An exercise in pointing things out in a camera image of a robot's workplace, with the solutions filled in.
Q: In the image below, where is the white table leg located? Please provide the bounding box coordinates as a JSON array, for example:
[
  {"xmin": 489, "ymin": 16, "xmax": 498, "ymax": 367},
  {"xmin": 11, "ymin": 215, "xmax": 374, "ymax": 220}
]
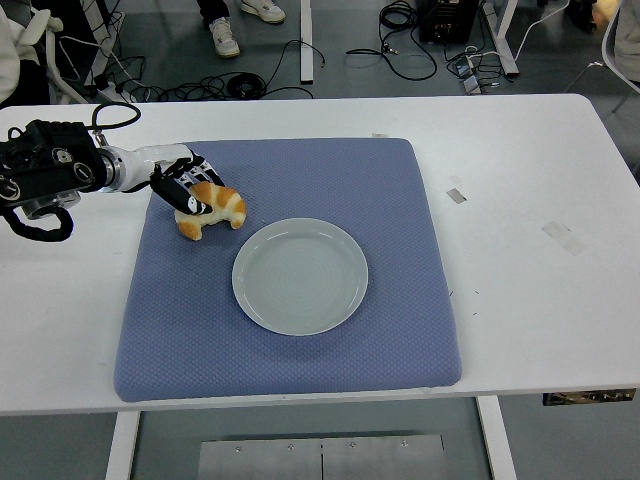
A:
[
  {"xmin": 103, "ymin": 410, "xmax": 142, "ymax": 480},
  {"xmin": 475, "ymin": 396, "xmax": 519, "ymax": 480}
]

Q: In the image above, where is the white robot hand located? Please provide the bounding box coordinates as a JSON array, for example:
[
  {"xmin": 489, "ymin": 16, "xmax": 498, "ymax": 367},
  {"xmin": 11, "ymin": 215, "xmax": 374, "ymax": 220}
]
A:
[{"xmin": 118, "ymin": 143, "xmax": 224, "ymax": 218}]

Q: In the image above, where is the black looped floor cable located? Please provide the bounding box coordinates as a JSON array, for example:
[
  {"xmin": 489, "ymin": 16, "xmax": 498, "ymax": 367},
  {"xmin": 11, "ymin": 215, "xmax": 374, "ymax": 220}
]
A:
[{"xmin": 345, "ymin": 0, "xmax": 439, "ymax": 81}]

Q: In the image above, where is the grey metal plate with screws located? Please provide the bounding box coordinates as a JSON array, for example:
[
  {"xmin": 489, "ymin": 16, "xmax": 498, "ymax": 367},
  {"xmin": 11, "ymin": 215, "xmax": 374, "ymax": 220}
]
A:
[{"xmin": 196, "ymin": 434, "xmax": 446, "ymax": 480}]

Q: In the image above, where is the dark box under table edge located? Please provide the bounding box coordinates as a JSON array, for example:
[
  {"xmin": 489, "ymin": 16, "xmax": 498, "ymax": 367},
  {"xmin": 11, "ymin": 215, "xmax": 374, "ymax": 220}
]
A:
[{"xmin": 542, "ymin": 388, "xmax": 637, "ymax": 407}]

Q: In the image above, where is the blue quilted mat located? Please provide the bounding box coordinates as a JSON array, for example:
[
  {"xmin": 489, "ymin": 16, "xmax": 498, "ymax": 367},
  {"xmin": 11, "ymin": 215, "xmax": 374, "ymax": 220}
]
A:
[{"xmin": 113, "ymin": 137, "xmax": 463, "ymax": 404}]

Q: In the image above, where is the large clear tape piece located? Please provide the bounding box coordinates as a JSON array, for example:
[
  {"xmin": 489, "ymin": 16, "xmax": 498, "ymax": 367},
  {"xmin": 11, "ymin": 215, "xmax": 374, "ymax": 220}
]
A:
[{"xmin": 541, "ymin": 220, "xmax": 587, "ymax": 257}]

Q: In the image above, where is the white floor beam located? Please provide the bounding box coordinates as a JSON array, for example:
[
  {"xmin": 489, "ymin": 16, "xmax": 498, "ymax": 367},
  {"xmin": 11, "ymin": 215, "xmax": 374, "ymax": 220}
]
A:
[{"xmin": 299, "ymin": 0, "xmax": 316, "ymax": 83}]

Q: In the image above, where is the croissant bread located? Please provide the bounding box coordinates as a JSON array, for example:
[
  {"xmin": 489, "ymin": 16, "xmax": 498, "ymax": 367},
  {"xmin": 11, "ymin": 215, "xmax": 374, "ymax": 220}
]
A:
[{"xmin": 173, "ymin": 180, "xmax": 247, "ymax": 240}]

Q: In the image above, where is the person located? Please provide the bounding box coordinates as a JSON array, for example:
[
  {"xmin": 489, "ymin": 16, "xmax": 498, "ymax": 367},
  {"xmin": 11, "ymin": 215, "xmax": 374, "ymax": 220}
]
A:
[
  {"xmin": 0, "ymin": 2, "xmax": 65, "ymax": 104},
  {"xmin": 613, "ymin": 0, "xmax": 640, "ymax": 84}
]

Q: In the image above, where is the grey power adapter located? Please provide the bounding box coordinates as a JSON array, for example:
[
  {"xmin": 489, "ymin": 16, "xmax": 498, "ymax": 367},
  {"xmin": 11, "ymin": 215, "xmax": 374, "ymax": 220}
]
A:
[{"xmin": 447, "ymin": 54, "xmax": 485, "ymax": 96}]

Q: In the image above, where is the white chair frame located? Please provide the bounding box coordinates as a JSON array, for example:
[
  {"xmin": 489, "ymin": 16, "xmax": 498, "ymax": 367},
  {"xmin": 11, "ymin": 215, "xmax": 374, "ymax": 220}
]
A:
[{"xmin": 564, "ymin": 0, "xmax": 640, "ymax": 116}]

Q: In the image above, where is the white desk leg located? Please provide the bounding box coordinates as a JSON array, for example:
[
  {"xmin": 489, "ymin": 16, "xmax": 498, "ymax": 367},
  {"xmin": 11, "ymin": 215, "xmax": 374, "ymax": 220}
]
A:
[{"xmin": 482, "ymin": 0, "xmax": 520, "ymax": 77}]

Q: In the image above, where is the black coiled cable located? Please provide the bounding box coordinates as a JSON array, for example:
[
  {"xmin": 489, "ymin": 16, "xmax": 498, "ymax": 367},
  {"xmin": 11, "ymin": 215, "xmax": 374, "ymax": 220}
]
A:
[{"xmin": 227, "ymin": 72, "xmax": 266, "ymax": 99}]

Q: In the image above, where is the person's white shoe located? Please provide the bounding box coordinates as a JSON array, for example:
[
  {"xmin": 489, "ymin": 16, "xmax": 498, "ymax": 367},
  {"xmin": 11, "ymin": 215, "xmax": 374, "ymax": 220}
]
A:
[
  {"xmin": 208, "ymin": 17, "xmax": 241, "ymax": 59},
  {"xmin": 239, "ymin": 0, "xmax": 287, "ymax": 25}
]

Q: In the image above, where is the black equipment box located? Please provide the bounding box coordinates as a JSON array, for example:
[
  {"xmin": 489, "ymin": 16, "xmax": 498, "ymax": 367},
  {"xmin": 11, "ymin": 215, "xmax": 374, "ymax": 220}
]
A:
[{"xmin": 418, "ymin": 0, "xmax": 481, "ymax": 44}]

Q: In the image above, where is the pale grey round plate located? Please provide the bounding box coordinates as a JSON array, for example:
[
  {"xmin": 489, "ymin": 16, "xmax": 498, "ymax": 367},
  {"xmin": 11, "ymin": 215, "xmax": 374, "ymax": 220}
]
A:
[{"xmin": 231, "ymin": 217, "xmax": 370, "ymax": 337}]

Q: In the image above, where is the thin black cable with plug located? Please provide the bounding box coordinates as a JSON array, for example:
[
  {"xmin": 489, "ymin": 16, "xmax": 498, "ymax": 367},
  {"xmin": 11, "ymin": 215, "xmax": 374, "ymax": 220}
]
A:
[{"xmin": 263, "ymin": 38, "xmax": 327, "ymax": 99}]

